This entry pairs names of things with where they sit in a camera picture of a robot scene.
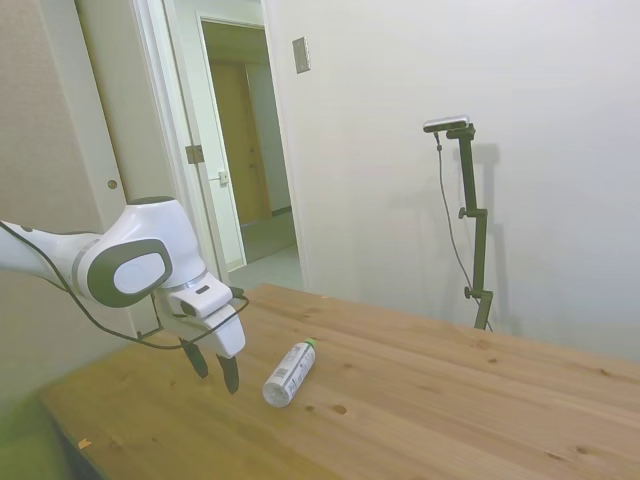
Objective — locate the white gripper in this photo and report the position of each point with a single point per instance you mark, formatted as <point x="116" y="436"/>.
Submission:
<point x="227" y="335"/>

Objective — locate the clear water bottle green cap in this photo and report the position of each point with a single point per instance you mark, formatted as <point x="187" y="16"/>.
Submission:
<point x="290" y="372"/>

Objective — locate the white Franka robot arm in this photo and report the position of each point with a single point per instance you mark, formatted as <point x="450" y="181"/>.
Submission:
<point x="140" y="235"/>

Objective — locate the white door latch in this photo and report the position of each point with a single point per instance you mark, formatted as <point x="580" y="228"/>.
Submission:
<point x="222" y="177"/>

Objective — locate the metal door hinge plate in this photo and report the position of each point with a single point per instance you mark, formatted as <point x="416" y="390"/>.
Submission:
<point x="194" y="153"/>

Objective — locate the wooden inner door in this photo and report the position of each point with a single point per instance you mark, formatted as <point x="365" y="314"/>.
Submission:
<point x="235" y="145"/>

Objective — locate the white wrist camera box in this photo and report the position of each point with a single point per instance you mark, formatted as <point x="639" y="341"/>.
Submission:
<point x="205" y="295"/>

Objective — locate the white door frame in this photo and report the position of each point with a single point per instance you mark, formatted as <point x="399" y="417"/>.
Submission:
<point x="172" y="100"/>

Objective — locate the black camera stand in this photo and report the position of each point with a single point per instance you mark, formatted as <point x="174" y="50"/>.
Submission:
<point x="472" y="200"/>

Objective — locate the metal wall switch plate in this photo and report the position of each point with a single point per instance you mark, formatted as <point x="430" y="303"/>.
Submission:
<point x="301" y="55"/>

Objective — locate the grey exterior camera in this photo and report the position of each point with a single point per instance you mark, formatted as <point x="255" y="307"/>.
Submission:
<point x="446" y="123"/>

